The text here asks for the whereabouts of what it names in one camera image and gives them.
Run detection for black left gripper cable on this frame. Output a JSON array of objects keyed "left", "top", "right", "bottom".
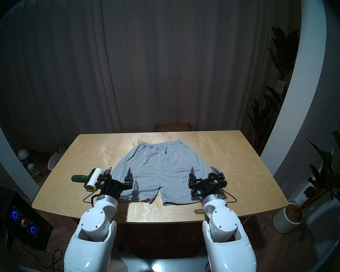
[{"left": 83, "top": 186, "right": 102, "bottom": 204}]

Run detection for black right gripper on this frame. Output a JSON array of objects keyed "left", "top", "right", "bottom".
[{"left": 188, "top": 166, "right": 228, "bottom": 201}]

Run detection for tall dark leafy plant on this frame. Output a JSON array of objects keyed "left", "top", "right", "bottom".
[{"left": 246, "top": 25, "right": 300, "bottom": 156}]

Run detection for grey shorts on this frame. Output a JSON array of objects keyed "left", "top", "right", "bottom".
[{"left": 111, "top": 141, "right": 213, "bottom": 206}]

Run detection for grey curtain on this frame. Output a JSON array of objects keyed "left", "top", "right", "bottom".
[{"left": 0, "top": 0, "right": 301, "bottom": 150}]

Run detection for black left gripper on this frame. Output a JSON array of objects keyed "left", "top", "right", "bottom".
[{"left": 97, "top": 167, "right": 134, "bottom": 201}]

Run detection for white plant pot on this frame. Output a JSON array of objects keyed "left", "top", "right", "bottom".
[{"left": 273, "top": 202, "right": 304, "bottom": 234}]

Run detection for black floor cable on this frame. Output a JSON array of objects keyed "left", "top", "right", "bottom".
[{"left": 14, "top": 237, "right": 63, "bottom": 270}]

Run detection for green handled lint roller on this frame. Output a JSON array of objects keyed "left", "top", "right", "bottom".
[{"left": 71, "top": 168, "right": 105, "bottom": 192}]

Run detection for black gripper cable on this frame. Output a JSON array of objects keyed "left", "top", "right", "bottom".
[
  {"left": 215, "top": 186, "right": 237, "bottom": 204},
  {"left": 83, "top": 186, "right": 102, "bottom": 204}
]

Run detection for woven basket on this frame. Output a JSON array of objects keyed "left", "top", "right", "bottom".
[{"left": 48, "top": 143, "right": 69, "bottom": 171}]

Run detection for white curved arch column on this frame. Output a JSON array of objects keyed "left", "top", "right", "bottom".
[
  {"left": 260, "top": 0, "right": 328, "bottom": 177},
  {"left": 0, "top": 96, "right": 40, "bottom": 201}
]

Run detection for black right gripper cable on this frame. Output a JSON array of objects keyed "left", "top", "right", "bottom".
[{"left": 215, "top": 186, "right": 237, "bottom": 204}]

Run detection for white mushroom lamp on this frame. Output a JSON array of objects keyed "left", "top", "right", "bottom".
[{"left": 18, "top": 149, "right": 30, "bottom": 165}]

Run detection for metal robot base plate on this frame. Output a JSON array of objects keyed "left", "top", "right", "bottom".
[{"left": 119, "top": 254, "right": 210, "bottom": 272}]

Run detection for leafy plant in white pot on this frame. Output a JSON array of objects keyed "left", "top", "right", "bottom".
[{"left": 303, "top": 90, "right": 340, "bottom": 215}]

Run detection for computer case with rgb fans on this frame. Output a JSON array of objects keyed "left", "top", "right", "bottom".
[{"left": 0, "top": 184, "right": 54, "bottom": 250}]

